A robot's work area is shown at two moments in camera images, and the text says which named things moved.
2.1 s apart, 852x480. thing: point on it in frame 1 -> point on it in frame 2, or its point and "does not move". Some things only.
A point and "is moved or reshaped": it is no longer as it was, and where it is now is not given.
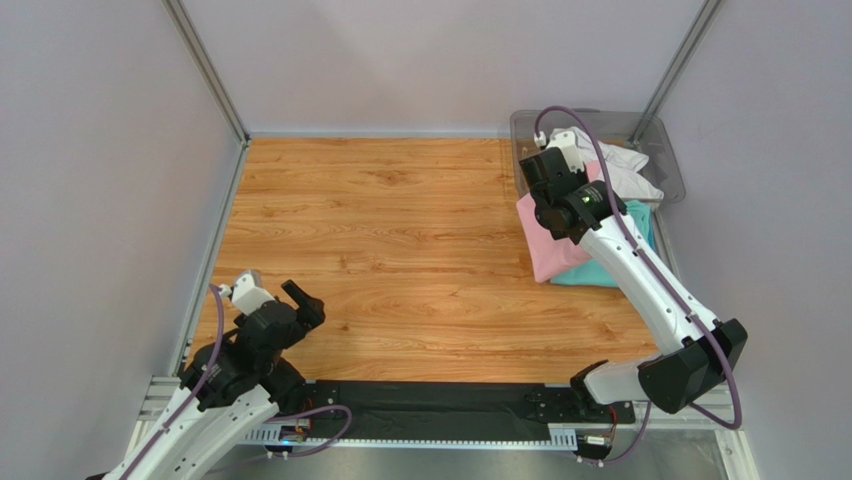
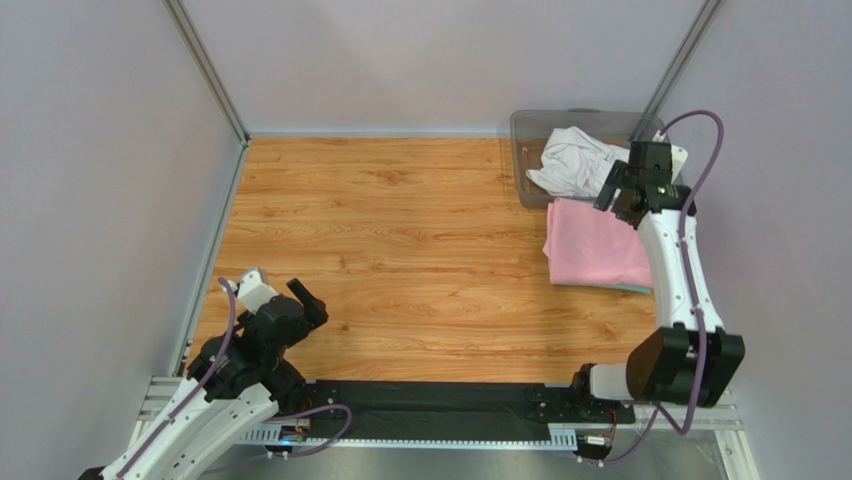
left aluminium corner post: [199, 57] does not move
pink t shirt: [550, 256] is moved or reshaped
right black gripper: [540, 173] -> [622, 190]
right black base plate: [559, 405] does not move
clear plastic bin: [655, 134] does not move
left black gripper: [311, 311] does not move
